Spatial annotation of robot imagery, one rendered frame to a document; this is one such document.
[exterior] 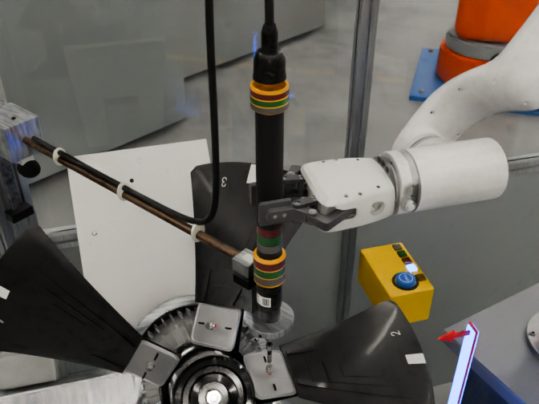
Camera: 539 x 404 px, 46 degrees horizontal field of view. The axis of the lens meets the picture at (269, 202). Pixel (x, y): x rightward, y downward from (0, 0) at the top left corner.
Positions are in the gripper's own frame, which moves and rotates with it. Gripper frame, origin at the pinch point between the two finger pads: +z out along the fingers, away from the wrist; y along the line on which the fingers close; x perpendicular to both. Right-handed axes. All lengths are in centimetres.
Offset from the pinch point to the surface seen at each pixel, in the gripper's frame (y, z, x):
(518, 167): 71, -95, -52
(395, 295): 22, -32, -43
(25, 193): 58, 37, -30
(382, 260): 32, -34, -43
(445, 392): 70, -89, -150
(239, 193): 18.7, -0.3, -10.9
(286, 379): -1.8, -2.4, -32.0
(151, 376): 3.4, 17.3, -31.1
